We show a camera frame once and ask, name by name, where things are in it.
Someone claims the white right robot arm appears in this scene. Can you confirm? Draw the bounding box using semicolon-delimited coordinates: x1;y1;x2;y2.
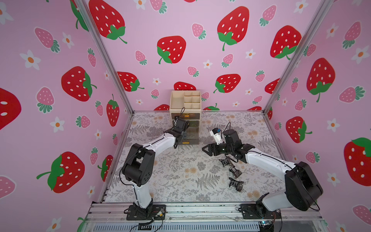
202;128;323;218

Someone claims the aluminium corner post left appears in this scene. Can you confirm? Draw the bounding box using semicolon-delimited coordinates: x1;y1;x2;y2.
76;0;134;116

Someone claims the black checkered cookie packet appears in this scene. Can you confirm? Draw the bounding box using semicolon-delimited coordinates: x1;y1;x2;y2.
229;166;242;178
229;177;244;192
219;158;233;167

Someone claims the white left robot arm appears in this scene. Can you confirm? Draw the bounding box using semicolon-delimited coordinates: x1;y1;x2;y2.
120;117;189;220

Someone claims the aluminium corner post right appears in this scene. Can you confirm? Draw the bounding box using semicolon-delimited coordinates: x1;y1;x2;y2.
262;0;333;116

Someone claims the cream drawer organizer cabinet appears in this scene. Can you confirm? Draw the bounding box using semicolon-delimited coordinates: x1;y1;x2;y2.
169;90;202;146

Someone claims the aluminium corner post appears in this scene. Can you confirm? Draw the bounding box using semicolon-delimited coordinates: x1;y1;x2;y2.
76;0;134;116
262;0;333;116

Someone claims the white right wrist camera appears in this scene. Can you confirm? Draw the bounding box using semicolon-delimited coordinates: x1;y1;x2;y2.
210;128;223;145

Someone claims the clear smoky bottom drawer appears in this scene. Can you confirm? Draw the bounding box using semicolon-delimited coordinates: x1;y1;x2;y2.
178;127;199;145

